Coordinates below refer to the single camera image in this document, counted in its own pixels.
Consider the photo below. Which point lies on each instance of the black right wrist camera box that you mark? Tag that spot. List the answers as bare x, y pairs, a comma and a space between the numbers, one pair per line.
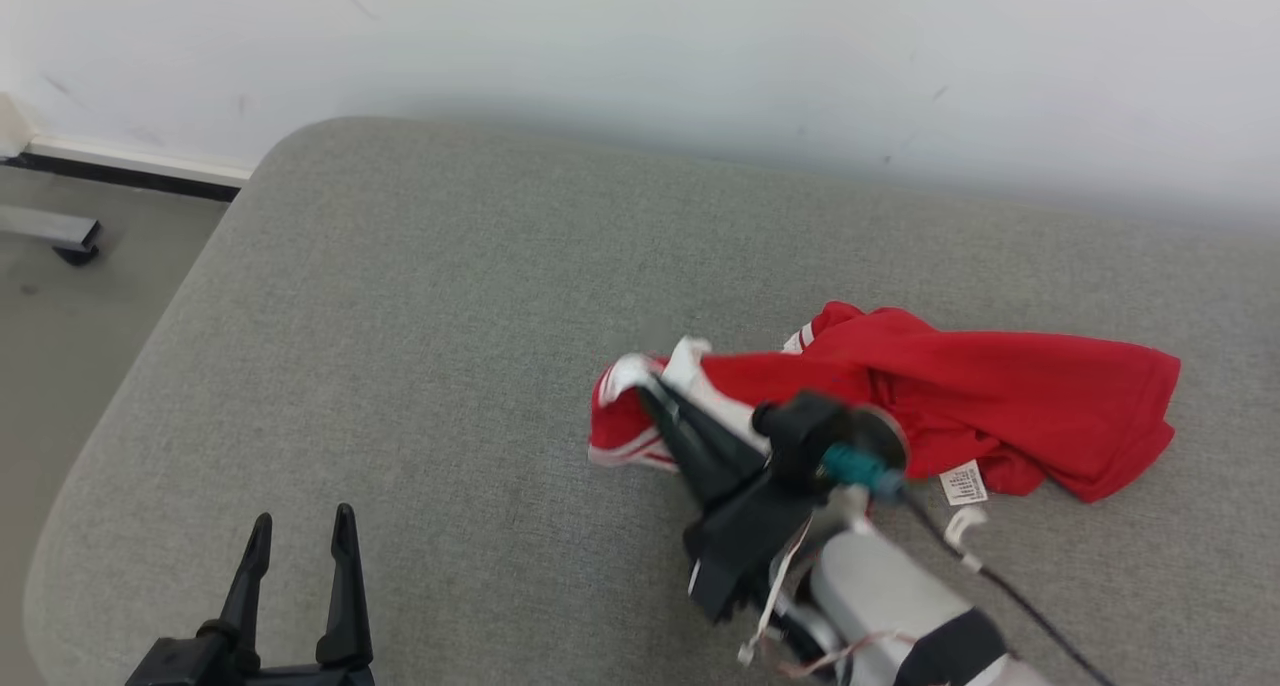
810, 431

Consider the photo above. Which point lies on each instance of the red jersey with white sleeves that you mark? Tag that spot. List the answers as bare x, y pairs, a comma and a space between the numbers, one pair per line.
1000, 406

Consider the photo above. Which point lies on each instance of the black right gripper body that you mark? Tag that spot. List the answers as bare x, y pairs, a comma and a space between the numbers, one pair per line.
745, 536

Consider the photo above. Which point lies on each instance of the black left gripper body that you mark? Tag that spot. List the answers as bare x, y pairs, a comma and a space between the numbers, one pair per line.
310, 678

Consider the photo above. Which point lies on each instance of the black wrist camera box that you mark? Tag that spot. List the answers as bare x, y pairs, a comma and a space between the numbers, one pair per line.
175, 666
810, 431

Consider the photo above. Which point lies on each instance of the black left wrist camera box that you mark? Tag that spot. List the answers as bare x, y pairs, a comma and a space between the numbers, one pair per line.
175, 666

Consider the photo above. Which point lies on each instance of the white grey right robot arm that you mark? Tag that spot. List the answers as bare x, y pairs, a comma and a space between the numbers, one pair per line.
880, 586

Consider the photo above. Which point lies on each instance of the black and white skirting board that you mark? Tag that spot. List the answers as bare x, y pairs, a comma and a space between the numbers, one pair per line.
120, 171

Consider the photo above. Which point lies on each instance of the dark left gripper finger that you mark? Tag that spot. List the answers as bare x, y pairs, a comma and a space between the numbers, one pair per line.
346, 596
248, 586

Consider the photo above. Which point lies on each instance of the grey metal furniture foot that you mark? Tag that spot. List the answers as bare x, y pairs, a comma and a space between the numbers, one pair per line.
50, 228

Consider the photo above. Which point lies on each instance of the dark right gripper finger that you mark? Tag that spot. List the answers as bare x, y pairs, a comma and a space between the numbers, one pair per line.
735, 441
700, 466

